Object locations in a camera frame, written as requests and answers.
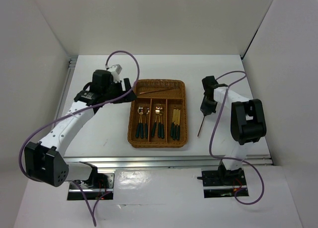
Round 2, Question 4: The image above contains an aluminium table front rail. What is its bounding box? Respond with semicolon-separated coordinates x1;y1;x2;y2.
63;155;272;168

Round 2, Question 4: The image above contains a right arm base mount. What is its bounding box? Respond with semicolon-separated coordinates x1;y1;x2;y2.
197;170;249;198

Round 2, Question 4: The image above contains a gold spoon green handle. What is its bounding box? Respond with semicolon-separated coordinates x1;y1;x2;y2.
135;106;142;138
144;107;150;139

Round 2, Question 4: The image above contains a gold spoon pile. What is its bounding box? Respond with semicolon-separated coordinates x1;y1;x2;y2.
140;107;145;139

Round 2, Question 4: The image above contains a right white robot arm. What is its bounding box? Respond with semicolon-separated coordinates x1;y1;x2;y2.
200;76;267;184

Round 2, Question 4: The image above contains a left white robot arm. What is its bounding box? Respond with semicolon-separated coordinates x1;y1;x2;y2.
24;65;137;188

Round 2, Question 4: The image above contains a copper chopstick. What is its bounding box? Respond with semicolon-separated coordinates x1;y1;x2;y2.
197;115;206;137
139;87;177;95

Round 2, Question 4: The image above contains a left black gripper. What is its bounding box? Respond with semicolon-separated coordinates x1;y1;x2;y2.
103;78;138;104

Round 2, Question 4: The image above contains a brown wicker cutlery tray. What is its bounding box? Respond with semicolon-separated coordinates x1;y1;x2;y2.
128;79;188;149

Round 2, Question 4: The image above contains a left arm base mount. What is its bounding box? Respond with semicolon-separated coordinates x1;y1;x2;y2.
67;166;115;201

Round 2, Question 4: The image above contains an aluminium left side rail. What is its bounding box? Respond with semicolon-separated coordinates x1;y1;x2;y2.
54;56;78;120

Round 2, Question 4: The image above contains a gold knife pile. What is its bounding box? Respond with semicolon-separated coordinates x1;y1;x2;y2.
170;108;176;137
173;109;178;140

